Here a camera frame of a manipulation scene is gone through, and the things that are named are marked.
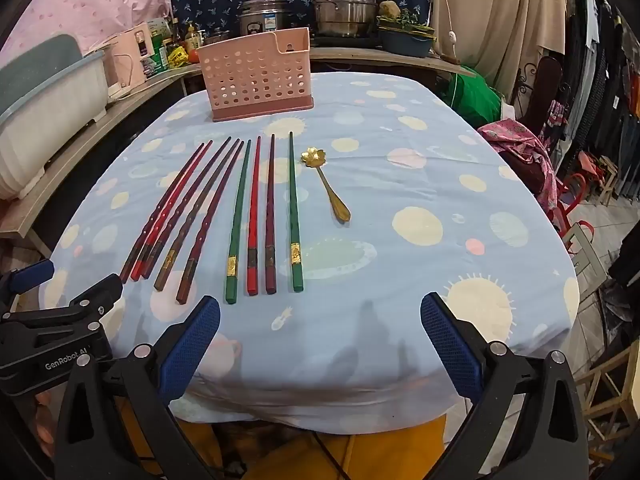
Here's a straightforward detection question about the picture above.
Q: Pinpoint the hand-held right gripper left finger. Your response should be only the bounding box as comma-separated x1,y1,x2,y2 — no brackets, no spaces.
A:
52,295,222,480

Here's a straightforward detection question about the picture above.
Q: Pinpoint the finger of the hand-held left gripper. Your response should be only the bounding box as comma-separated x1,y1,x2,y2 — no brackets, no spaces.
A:
0,258,56,312
0,275,125,347

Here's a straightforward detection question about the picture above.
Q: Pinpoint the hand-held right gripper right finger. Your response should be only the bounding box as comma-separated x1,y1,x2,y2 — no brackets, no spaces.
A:
420,291,591,480

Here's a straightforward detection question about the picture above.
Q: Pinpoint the dark red chopstick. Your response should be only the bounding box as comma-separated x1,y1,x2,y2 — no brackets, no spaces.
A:
119,143,207,283

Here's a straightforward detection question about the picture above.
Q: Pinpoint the brown chopstick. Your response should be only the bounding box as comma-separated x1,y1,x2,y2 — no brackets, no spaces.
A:
175,140,246,305
153,139,241,292

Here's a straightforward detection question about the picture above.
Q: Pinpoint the green chopstick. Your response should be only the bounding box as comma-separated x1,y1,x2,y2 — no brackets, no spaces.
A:
225,140,251,305
288,131,304,293

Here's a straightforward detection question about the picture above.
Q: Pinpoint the gold flower spoon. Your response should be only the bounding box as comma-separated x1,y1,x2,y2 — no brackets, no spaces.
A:
300,147,352,224

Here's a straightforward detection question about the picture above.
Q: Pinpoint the pink perforated utensil basket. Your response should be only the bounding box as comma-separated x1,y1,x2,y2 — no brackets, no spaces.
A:
196,26,316,123

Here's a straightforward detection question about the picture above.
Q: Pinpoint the person's left hand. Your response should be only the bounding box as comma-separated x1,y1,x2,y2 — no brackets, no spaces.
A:
32,392,57,461

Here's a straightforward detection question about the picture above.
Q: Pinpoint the blue printed tablecloth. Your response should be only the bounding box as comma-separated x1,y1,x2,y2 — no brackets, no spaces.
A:
40,71,581,433

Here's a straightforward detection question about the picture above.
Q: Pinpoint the yellow cloth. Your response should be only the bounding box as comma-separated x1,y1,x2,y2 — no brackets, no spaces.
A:
120,400,451,480

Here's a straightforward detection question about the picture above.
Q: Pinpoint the white storage box teal lid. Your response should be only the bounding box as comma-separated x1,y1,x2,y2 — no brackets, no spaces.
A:
0,35,111,201

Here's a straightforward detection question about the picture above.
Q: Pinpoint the red stool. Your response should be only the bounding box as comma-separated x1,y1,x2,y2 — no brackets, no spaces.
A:
547,172,597,242

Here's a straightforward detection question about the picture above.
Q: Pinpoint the pink floral cloth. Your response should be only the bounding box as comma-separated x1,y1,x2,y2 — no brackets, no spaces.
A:
477,120,559,209

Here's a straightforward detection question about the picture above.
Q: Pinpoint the pink kettle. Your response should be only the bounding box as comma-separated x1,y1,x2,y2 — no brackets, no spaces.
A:
111,22,156,88

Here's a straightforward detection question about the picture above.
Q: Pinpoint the green bag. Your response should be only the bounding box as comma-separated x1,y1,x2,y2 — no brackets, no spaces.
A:
447,65,503,128

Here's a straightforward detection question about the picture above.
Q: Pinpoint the dark metal chair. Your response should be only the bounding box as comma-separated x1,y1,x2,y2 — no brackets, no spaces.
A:
514,55,567,128

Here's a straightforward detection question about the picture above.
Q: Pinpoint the pink dotted cloth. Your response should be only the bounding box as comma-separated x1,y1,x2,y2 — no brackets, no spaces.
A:
17,0,201,56

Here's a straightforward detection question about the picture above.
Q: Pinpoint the wooden counter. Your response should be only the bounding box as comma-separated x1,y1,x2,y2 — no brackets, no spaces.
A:
310,47,477,79

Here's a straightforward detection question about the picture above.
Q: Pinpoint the row of hanging clothes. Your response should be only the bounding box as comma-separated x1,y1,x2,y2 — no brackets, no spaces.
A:
560,0,640,206

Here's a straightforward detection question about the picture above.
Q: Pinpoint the blue basin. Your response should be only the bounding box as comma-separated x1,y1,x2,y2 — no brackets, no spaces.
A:
377,30,433,59

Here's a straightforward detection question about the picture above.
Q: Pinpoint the steel rice cooker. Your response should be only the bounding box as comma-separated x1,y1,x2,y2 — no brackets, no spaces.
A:
237,0,293,36

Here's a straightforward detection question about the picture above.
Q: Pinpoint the beige curtain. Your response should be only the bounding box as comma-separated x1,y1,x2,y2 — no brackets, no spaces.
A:
430,0,571,106

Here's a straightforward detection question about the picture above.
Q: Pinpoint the steel steamer pot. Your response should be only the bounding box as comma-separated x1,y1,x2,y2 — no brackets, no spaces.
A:
311,0,391,38

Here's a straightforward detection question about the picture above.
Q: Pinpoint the wooden frame stool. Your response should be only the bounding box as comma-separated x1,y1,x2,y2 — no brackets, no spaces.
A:
575,340,640,463

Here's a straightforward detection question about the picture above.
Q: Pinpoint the white cord with switch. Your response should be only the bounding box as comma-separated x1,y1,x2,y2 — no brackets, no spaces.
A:
442,0,460,63

